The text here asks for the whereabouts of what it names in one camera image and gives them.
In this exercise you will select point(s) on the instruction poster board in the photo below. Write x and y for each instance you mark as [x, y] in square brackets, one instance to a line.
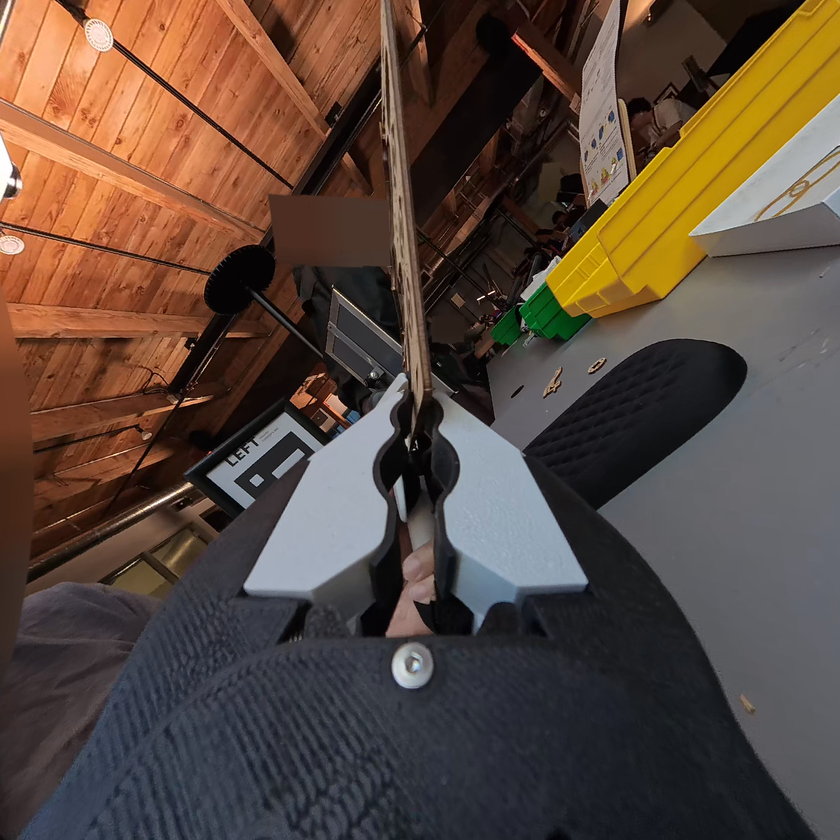
[600, 131]

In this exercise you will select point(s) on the small curved wooden part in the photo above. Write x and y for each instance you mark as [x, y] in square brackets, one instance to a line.
[553, 386]

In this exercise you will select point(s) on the black round disc on pole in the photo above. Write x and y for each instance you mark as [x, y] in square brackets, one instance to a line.
[239, 279]

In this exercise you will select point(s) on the person's left hand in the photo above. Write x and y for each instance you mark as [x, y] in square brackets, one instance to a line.
[413, 577]

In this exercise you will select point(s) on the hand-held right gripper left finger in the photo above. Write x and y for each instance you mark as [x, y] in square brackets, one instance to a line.
[315, 525]

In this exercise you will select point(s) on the green plastic bin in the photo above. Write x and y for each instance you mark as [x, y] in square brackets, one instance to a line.
[544, 315]

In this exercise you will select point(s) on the grey metal framed panel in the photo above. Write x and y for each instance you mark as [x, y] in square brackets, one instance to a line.
[354, 341]

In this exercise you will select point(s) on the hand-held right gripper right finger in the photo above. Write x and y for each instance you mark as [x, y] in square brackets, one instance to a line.
[518, 525]

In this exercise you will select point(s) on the round ceiling spotlight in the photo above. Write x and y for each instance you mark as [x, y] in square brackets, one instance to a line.
[98, 36]
[10, 244]

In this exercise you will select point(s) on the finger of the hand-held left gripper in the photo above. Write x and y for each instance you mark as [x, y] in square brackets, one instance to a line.
[392, 392]

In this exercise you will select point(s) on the white cardboard box tray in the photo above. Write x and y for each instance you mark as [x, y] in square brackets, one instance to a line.
[774, 236]

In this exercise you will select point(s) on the silver air duct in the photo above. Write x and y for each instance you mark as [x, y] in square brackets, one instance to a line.
[111, 525]

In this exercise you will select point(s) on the laser-cut plywood parts sheet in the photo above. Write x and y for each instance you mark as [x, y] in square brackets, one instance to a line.
[405, 216]

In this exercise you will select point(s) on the yellow plastic bin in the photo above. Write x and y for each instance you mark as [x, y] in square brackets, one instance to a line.
[656, 249]

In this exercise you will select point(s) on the tan rubber bands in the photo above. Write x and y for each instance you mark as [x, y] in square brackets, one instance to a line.
[789, 191]

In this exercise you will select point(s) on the black framed marker sign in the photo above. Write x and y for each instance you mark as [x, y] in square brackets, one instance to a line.
[262, 472]

